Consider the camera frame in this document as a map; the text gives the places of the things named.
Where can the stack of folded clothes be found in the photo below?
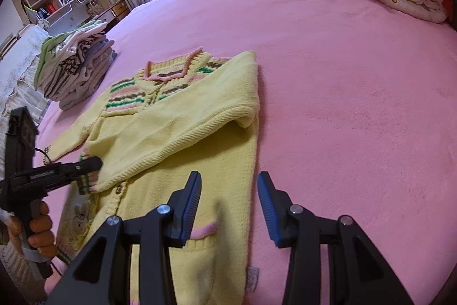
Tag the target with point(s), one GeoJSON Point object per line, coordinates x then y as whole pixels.
{"type": "Point", "coordinates": [76, 69]}

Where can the person's left forearm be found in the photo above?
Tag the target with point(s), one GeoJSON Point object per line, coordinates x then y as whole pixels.
{"type": "Point", "coordinates": [12, 267]}

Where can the pink bed sheet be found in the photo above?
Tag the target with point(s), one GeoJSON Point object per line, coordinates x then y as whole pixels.
{"type": "Point", "coordinates": [339, 94]}

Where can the small wooden drawer cabinet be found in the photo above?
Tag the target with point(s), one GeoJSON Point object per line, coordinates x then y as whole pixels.
{"type": "Point", "coordinates": [119, 10]}

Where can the white lace cover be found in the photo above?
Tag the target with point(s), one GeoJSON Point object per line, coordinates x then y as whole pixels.
{"type": "Point", "coordinates": [18, 58]}

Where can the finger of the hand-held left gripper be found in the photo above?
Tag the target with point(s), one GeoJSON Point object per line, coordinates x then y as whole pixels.
{"type": "Point", "coordinates": [82, 167]}

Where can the person's left hand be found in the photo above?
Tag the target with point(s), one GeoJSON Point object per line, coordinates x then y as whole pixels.
{"type": "Point", "coordinates": [40, 222]}

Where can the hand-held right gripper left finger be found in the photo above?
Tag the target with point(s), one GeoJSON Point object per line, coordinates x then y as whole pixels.
{"type": "Point", "coordinates": [192, 205]}

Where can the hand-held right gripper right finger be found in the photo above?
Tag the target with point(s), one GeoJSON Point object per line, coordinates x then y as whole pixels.
{"type": "Point", "coordinates": [267, 208]}

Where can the yellow striped knit sweater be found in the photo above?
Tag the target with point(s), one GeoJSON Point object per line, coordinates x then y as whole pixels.
{"type": "Point", "coordinates": [171, 133]}

